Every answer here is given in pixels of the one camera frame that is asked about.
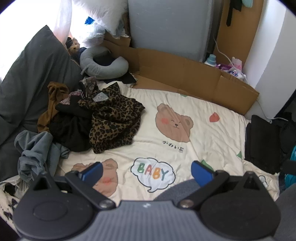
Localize floral patterned cloth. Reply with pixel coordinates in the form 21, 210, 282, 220
59, 76, 109, 105

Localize cream bear printed blanket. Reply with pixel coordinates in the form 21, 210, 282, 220
55, 81, 281, 202

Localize dark grey pillow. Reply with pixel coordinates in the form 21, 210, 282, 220
0, 25, 84, 181

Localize black hanging clothes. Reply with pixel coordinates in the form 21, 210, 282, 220
225, 0, 243, 27

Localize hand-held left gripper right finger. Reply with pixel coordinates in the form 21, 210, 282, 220
177, 161, 266, 209

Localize black and white cloth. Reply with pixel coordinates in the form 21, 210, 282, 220
0, 176, 26, 223

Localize sheer pink curtain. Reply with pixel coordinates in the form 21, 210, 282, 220
54, 0, 74, 44

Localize leopard print garment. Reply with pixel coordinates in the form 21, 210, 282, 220
78, 82, 146, 154

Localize small black cloth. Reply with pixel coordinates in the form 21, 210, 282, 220
119, 72, 137, 85

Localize grey-blue garment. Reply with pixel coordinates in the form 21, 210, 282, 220
14, 130, 70, 181

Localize grey upright mattress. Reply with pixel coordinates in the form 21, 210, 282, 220
128, 0, 228, 62

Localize teal printed cloth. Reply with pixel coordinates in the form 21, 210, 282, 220
284, 146, 296, 193

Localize grey neck pillow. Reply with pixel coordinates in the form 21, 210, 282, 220
80, 46, 129, 80

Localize tall brown cardboard panel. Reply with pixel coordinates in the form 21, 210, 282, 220
213, 0, 264, 67

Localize purple and white packet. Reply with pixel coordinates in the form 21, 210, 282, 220
217, 63, 247, 80

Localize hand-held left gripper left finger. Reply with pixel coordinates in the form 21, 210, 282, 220
30, 162, 116, 210

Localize brown teddy bear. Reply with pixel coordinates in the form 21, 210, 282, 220
65, 37, 87, 61

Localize black bag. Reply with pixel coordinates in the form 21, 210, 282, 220
277, 112, 296, 160

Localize light blue detergent bottle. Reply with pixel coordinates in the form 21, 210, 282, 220
204, 54, 218, 66

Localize black garment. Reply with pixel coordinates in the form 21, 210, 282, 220
47, 97, 93, 152

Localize flat brown cardboard sheet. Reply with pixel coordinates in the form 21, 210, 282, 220
102, 38, 260, 115

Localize white cable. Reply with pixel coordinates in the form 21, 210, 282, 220
213, 35, 287, 121

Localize pink plastic bag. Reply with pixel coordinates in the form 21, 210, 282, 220
231, 56, 243, 72

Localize folded black clothes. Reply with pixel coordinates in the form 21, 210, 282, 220
245, 115, 284, 175

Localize brown garment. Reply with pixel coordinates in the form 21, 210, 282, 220
37, 82, 70, 133

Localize white pillow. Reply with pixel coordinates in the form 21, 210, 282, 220
72, 0, 129, 48

